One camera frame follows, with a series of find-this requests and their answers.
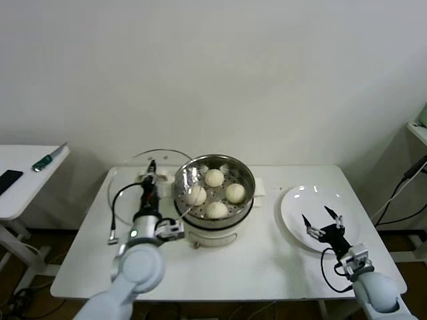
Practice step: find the stainless steel steamer basket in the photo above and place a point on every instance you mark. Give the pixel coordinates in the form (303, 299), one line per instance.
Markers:
(240, 210)

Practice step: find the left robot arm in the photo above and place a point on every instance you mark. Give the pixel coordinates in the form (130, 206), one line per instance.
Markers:
(140, 266)

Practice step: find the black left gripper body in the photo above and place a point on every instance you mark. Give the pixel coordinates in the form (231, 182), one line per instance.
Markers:
(150, 196)

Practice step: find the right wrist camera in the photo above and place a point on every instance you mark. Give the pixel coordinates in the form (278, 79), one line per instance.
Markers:
(357, 258)

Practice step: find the white electric cooker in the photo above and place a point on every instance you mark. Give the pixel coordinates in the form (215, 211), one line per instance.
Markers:
(213, 238)

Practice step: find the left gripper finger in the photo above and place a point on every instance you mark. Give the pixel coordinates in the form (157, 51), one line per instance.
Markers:
(152, 165)
(150, 178)

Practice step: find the black phone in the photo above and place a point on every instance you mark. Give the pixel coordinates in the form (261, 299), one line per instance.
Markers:
(10, 180)

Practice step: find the white round plate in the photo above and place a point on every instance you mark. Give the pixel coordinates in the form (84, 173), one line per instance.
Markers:
(297, 213)

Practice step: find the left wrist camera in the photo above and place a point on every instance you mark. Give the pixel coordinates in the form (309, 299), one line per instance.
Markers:
(171, 230)

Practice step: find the mint green appliance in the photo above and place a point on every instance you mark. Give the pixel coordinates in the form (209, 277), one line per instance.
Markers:
(423, 115)

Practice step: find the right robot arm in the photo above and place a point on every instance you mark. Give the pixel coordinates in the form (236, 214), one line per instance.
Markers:
(377, 293)

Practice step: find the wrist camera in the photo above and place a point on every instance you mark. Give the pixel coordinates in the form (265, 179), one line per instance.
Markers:
(171, 230)
(357, 258)

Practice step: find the glass pot lid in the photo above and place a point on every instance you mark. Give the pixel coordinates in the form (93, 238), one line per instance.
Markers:
(166, 174)

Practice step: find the white steamed baozi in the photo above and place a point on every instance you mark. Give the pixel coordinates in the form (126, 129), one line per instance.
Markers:
(213, 177)
(235, 193)
(216, 210)
(196, 195)

